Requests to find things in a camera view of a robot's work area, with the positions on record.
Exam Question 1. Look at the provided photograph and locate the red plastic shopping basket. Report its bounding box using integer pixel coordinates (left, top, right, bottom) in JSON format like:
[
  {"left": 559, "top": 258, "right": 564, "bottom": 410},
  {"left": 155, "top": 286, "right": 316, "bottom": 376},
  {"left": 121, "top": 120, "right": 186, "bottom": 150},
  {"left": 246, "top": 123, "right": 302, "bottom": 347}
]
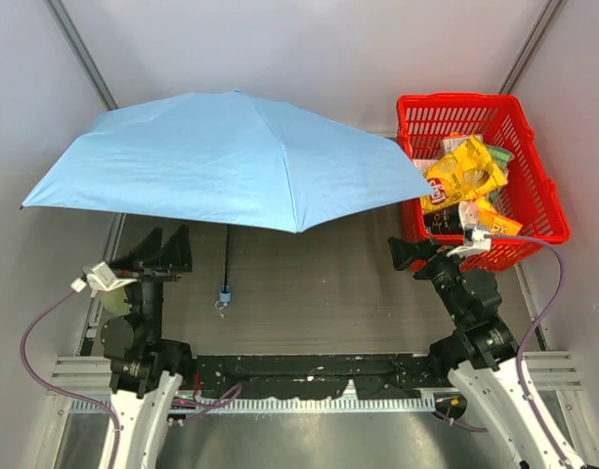
[{"left": 396, "top": 93, "right": 570, "bottom": 245}]

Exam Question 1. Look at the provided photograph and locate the aluminium front rail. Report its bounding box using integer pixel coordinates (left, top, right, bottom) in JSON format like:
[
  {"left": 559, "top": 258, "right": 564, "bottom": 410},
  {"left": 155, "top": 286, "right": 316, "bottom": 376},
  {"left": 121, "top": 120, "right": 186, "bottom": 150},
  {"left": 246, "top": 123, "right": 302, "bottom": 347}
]
[{"left": 68, "top": 394, "right": 437, "bottom": 415}]

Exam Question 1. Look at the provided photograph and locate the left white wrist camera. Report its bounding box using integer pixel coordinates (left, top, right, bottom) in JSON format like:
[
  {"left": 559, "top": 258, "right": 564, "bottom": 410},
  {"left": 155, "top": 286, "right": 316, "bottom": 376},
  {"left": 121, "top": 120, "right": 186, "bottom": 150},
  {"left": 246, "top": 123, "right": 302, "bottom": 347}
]
[{"left": 70, "top": 261, "right": 137, "bottom": 297}]

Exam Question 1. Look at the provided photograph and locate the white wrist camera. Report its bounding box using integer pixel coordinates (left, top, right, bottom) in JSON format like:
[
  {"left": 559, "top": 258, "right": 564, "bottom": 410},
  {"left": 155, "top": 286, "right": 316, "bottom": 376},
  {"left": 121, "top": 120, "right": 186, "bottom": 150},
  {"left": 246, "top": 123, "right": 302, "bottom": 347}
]
[
  {"left": 70, "top": 261, "right": 137, "bottom": 297},
  {"left": 447, "top": 225, "right": 492, "bottom": 258}
]

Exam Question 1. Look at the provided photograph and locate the green snack packet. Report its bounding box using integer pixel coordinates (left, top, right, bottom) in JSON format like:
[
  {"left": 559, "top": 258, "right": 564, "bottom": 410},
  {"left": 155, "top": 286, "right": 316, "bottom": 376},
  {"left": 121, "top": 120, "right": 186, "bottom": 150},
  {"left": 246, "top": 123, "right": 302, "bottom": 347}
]
[{"left": 486, "top": 145, "right": 515, "bottom": 170}]

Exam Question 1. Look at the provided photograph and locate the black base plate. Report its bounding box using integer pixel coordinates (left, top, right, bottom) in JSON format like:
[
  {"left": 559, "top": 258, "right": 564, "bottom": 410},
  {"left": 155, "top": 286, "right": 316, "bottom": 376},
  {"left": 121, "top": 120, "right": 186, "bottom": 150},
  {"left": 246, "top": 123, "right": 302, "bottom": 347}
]
[{"left": 181, "top": 354, "right": 450, "bottom": 401}]

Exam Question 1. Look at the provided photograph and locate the white red snack packet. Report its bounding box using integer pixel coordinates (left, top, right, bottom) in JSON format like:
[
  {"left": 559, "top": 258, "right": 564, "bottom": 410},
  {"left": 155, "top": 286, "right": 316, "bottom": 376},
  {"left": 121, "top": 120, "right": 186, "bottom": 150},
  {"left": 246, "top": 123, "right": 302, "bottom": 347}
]
[{"left": 412, "top": 158, "right": 440, "bottom": 176}]

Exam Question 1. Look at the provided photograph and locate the yellow orange snack bag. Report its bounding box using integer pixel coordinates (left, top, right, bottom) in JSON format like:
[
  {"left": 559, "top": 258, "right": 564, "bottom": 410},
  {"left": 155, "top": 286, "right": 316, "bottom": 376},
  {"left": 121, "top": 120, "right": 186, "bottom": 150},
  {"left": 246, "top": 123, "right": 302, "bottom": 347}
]
[{"left": 458, "top": 196, "right": 522, "bottom": 235}]

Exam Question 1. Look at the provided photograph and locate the black snack bag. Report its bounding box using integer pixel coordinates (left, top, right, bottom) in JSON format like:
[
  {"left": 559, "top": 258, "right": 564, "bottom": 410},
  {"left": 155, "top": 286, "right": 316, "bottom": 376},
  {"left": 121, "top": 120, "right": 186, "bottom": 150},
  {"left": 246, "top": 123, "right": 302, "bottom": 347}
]
[{"left": 423, "top": 204, "right": 463, "bottom": 235}]

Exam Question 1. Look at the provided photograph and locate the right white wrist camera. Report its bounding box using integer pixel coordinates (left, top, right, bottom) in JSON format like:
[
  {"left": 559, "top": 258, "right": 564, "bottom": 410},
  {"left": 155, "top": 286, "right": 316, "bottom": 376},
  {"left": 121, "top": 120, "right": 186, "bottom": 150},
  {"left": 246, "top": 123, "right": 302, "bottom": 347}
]
[{"left": 447, "top": 225, "right": 492, "bottom": 258}]

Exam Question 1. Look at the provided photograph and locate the light blue folding umbrella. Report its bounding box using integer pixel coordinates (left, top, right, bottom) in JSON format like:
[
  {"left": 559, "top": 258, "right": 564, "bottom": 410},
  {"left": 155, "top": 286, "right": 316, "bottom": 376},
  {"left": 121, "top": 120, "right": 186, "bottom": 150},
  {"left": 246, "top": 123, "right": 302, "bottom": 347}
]
[{"left": 19, "top": 89, "right": 443, "bottom": 320}]

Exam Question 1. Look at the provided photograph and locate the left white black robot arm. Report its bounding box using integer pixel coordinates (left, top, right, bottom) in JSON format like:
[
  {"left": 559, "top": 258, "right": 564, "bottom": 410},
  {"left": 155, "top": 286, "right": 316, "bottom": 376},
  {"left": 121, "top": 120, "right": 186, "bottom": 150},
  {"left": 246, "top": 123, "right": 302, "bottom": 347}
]
[{"left": 93, "top": 225, "right": 193, "bottom": 468}]

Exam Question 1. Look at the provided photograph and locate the yellow Lays chip bag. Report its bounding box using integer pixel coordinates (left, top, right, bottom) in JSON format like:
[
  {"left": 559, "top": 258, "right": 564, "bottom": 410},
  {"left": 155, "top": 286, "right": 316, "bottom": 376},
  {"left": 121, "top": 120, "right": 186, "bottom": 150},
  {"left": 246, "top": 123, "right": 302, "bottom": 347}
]
[{"left": 420, "top": 135, "right": 508, "bottom": 214}]

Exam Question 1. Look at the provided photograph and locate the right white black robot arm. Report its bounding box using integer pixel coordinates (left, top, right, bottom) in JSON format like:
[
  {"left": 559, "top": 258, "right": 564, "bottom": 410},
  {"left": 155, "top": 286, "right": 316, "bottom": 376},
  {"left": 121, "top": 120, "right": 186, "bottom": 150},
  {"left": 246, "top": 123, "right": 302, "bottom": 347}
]
[{"left": 388, "top": 227, "right": 587, "bottom": 468}]

